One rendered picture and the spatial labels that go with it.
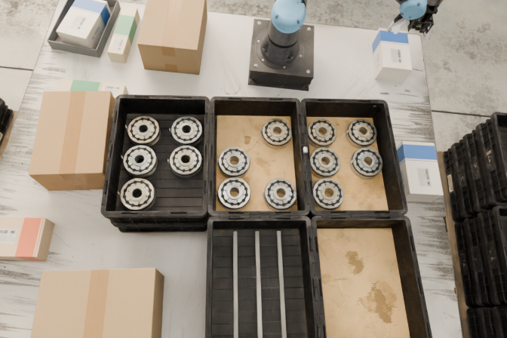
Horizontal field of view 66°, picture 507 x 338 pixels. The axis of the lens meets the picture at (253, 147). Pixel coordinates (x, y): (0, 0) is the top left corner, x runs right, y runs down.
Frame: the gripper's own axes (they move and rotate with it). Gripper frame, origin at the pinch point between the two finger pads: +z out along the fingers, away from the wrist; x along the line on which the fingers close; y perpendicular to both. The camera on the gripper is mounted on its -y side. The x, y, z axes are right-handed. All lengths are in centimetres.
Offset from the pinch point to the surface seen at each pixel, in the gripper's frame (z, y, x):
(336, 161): 2, 56, -28
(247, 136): 5, 48, -58
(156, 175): 5, 66, -86
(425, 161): 9, 50, 7
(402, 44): 9.3, -2.6, 3.2
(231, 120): 5, 43, -64
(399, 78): 15.3, 10.2, 3.4
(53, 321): -2, 110, -104
